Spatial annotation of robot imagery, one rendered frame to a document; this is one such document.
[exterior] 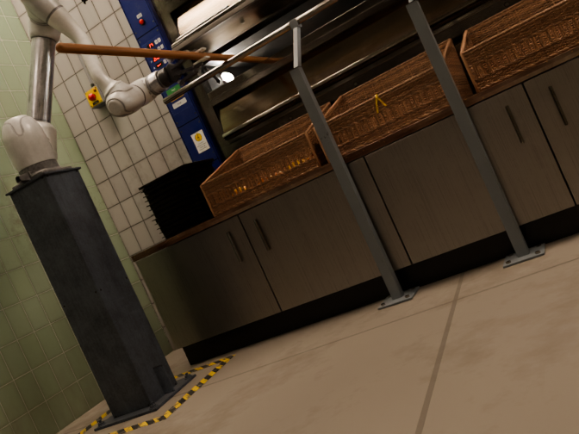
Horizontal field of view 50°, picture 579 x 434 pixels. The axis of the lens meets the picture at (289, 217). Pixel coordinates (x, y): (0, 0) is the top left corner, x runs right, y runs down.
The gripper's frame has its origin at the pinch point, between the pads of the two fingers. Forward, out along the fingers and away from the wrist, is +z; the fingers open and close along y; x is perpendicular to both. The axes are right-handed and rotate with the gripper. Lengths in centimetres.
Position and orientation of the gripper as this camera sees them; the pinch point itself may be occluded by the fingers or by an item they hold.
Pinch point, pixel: (199, 56)
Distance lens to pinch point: 260.3
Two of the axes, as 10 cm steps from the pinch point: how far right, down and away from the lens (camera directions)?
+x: -3.9, 2.0, -9.0
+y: 4.1, 9.1, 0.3
